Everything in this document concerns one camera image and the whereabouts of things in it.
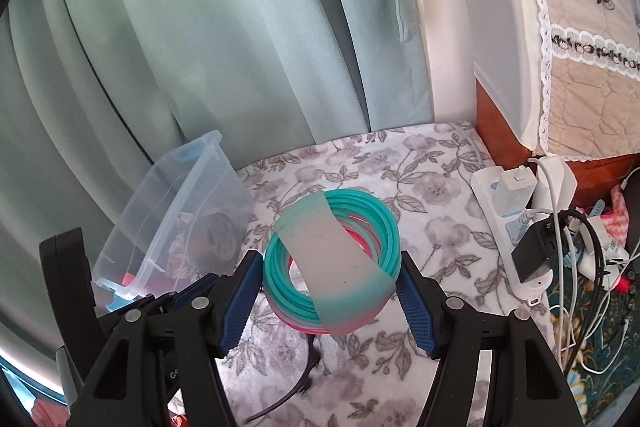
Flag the white flat charger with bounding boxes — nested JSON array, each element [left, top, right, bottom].
[[500, 169, 537, 214]]

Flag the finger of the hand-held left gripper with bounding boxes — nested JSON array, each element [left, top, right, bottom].
[[147, 272, 222, 317]]

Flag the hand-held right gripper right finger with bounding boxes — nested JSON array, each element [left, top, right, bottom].
[[396, 251, 587, 427]]

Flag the pale green curtain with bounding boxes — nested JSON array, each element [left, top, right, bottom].
[[0, 0, 437, 358]]

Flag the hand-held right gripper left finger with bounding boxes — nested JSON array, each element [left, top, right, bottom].
[[69, 250, 264, 427]]

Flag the thin black hair band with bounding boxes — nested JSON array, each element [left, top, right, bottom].
[[245, 336, 322, 424]]

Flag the white power cord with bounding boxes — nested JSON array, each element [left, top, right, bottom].
[[450, 122, 497, 171]]

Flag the grey floral blanket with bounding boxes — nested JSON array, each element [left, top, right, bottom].
[[165, 122, 567, 427]]

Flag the white plug adapter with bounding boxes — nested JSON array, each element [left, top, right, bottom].
[[531, 156, 577, 219]]

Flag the black charger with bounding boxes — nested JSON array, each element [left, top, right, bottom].
[[515, 209, 572, 284]]

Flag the black cable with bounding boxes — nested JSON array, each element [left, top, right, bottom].
[[562, 207, 618, 375]]

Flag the brown packing tape roll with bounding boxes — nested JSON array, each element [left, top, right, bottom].
[[192, 212, 242, 279]]

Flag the white charging cable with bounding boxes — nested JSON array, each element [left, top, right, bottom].
[[525, 156, 581, 360]]

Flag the grey padded headboard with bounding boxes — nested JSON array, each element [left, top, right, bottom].
[[472, 0, 552, 154]]

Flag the clear plastic container blue latches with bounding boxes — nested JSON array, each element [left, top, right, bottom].
[[91, 130, 256, 309]]

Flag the beige quilted lace cover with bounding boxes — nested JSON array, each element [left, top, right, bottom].
[[502, 0, 640, 164]]

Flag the brown wooden bed frame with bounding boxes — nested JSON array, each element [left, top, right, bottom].
[[475, 79, 640, 208]]

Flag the pink knitted cloth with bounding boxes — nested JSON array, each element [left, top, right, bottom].
[[602, 189, 632, 239]]

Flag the teal and pink ring coil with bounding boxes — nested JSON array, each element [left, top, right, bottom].
[[262, 189, 402, 336]]

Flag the green patterned cloth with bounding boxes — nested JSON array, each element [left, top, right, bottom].
[[547, 292, 640, 426]]

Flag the white power strip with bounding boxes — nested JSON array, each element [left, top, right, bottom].
[[471, 164, 554, 304]]

